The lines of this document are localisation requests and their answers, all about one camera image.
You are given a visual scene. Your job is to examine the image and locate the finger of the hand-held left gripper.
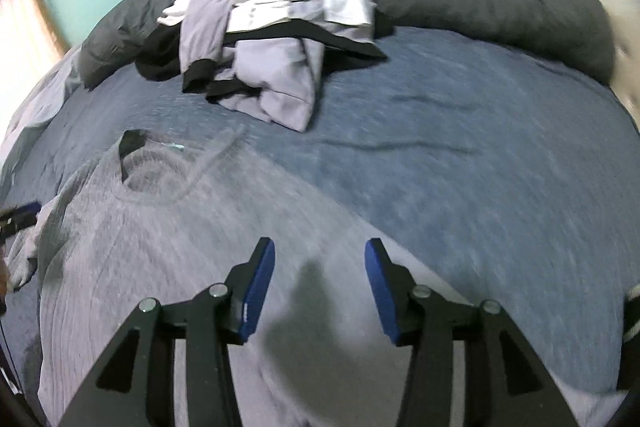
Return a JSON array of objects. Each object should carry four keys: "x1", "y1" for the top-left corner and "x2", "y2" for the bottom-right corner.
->
[
  {"x1": 0, "y1": 217, "x2": 38, "y2": 239},
  {"x1": 2, "y1": 201, "x2": 42, "y2": 220}
]

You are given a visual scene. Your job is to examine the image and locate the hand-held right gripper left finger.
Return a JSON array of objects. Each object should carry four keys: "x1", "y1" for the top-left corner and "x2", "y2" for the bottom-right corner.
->
[{"x1": 57, "y1": 237, "x2": 277, "y2": 427}]

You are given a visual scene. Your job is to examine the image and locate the blue bed sheet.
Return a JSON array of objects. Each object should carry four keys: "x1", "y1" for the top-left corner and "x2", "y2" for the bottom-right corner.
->
[{"x1": 0, "y1": 24, "x2": 640, "y2": 408}]

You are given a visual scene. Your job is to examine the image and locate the cream tufted headboard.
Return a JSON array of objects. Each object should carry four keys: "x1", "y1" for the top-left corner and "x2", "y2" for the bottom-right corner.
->
[{"x1": 550, "y1": 0, "x2": 640, "y2": 132}]

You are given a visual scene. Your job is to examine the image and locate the pink curtain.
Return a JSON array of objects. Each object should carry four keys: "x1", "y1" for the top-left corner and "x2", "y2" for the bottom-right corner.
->
[{"x1": 0, "y1": 0, "x2": 71, "y2": 68}]

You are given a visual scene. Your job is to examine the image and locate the wooden window frame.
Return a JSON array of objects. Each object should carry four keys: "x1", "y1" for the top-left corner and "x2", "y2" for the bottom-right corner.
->
[{"x1": 31, "y1": 0, "x2": 68, "y2": 52}]

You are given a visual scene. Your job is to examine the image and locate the white garment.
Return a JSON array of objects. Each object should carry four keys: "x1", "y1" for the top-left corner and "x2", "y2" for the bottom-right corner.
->
[{"x1": 156, "y1": 0, "x2": 193, "y2": 28}]

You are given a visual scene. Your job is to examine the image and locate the black garment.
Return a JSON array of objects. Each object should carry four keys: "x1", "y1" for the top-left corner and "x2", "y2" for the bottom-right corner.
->
[{"x1": 135, "y1": 24, "x2": 186, "y2": 82}]

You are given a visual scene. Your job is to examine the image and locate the light grey blanket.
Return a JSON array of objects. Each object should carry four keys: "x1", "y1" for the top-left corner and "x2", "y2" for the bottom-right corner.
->
[{"x1": 0, "y1": 47, "x2": 83, "y2": 188}]

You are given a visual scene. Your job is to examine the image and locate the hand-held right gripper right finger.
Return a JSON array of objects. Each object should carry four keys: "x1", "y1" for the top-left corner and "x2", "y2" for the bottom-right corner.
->
[{"x1": 364, "y1": 238, "x2": 583, "y2": 427}]

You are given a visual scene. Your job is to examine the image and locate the grey knit sweater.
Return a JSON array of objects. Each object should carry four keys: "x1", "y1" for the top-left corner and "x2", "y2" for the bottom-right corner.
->
[{"x1": 5, "y1": 127, "x2": 626, "y2": 427}]

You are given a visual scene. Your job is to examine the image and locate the grey jacket with black cuffs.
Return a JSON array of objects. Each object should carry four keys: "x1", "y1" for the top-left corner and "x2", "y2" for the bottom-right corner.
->
[{"x1": 179, "y1": 0, "x2": 388, "y2": 132}]

